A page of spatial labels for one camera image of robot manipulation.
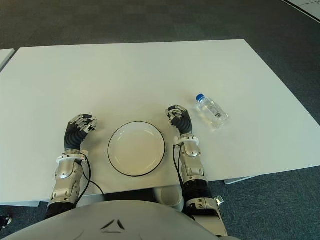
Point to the white rounded robot leg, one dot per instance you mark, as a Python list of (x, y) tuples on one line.
[(170, 197)]

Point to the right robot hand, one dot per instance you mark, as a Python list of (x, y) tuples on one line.
[(183, 122)]

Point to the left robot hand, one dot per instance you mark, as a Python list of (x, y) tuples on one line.
[(73, 136)]

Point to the white plate black rim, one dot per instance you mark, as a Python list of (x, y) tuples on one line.
[(136, 150)]

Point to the black wheeled stand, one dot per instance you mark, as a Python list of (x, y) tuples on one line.
[(6, 221)]

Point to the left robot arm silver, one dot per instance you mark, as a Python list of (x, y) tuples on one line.
[(66, 172)]

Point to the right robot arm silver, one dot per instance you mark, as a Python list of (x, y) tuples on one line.
[(193, 165)]

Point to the neighbouring white table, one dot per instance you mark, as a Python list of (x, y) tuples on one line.
[(5, 56)]

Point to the small metal bracket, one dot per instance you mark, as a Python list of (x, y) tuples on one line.
[(218, 199)]

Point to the clear water bottle blue cap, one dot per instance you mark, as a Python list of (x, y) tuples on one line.
[(212, 112)]

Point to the grey robot torso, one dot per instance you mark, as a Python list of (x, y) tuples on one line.
[(112, 220)]

